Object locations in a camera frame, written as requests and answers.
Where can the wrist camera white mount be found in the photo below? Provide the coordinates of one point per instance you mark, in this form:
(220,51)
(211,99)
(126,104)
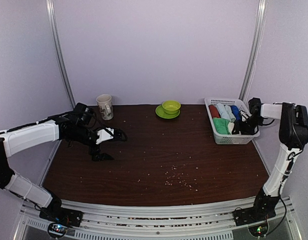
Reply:
(245,117)
(110,134)

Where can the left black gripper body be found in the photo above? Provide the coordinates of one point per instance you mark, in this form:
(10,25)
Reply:
(92,151)

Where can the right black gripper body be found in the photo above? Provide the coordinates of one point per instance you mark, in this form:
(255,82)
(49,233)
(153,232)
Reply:
(248,127)

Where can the rolled light blue towel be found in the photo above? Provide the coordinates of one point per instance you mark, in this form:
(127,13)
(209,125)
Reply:
(225,112)

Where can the white cream towel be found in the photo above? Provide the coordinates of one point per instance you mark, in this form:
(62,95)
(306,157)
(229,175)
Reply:
(232,128)

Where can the aluminium front rail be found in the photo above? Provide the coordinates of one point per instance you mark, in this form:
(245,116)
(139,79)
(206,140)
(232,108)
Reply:
(212,221)

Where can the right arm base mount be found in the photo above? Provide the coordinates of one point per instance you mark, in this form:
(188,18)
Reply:
(247,216)

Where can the right aluminium frame post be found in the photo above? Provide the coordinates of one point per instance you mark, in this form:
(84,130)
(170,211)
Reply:
(255,47)

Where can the green microfiber towel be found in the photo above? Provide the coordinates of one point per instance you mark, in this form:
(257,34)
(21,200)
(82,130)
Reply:
(221,125)

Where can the aluminium frame post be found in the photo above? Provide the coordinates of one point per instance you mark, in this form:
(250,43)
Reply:
(255,47)
(60,59)

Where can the left aluminium frame post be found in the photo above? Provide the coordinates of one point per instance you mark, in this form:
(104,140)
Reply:
(60,59)

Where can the rolled red towel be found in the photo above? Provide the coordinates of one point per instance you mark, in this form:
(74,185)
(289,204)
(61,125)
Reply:
(214,111)

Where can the green cup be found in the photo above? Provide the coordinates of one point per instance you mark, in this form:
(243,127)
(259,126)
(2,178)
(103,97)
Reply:
(171,106)

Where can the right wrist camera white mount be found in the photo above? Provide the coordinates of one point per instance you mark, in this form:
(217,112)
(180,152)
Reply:
(245,117)

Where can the patterned ceramic mug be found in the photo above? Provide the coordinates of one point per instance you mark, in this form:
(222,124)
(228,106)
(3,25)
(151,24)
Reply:
(104,103)

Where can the white plastic basket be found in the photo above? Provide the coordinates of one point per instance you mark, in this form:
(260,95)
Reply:
(229,139)

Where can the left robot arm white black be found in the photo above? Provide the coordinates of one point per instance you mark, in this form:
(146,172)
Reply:
(71,125)

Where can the rolled dark blue towel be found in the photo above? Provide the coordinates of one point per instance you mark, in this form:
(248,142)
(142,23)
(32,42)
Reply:
(236,112)

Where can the green saucer plate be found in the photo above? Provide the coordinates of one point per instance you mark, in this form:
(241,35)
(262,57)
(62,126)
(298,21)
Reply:
(162,114)

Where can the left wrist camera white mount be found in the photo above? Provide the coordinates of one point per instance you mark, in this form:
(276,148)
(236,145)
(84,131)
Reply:
(110,134)

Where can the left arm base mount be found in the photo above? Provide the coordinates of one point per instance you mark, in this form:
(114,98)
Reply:
(67,217)

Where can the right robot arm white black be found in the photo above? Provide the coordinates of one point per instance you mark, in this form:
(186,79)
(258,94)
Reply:
(293,136)

